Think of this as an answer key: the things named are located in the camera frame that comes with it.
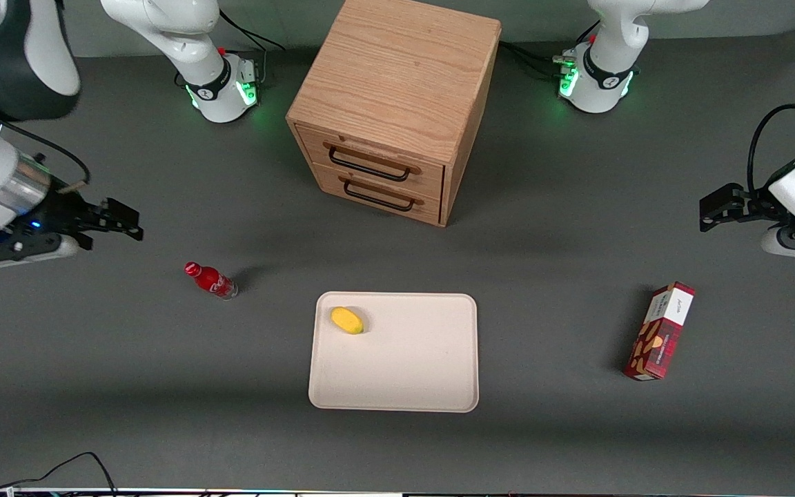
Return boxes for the wooden drawer cabinet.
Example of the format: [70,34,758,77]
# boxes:
[286,0,502,228]

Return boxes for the wooden drawer front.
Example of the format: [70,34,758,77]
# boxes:
[313,163,444,226]
[297,124,446,201]

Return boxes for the black left base cables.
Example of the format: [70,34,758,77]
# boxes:
[499,21,602,80]

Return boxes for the yellow mango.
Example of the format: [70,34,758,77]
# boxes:
[331,307,364,335]

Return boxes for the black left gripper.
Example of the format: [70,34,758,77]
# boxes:
[699,182,789,233]

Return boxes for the red coke bottle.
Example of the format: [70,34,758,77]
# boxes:
[184,262,239,300]

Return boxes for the black base cables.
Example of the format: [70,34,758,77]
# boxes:
[499,21,602,80]
[218,8,286,78]

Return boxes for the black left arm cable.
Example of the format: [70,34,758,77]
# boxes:
[747,31,795,202]

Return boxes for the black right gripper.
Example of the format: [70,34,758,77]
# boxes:
[30,181,144,242]

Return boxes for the thin black table cable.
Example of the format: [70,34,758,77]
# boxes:
[0,451,119,497]

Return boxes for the beige plastic tray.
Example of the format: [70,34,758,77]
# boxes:
[308,292,480,413]

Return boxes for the red plaid cookie box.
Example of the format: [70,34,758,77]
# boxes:
[622,281,696,382]

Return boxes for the black metal drawer handle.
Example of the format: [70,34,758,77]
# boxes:
[328,145,413,183]
[342,179,416,213]

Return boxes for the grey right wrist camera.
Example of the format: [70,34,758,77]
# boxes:
[0,231,92,267]

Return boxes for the black right base cables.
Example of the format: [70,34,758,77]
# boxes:
[218,8,286,78]

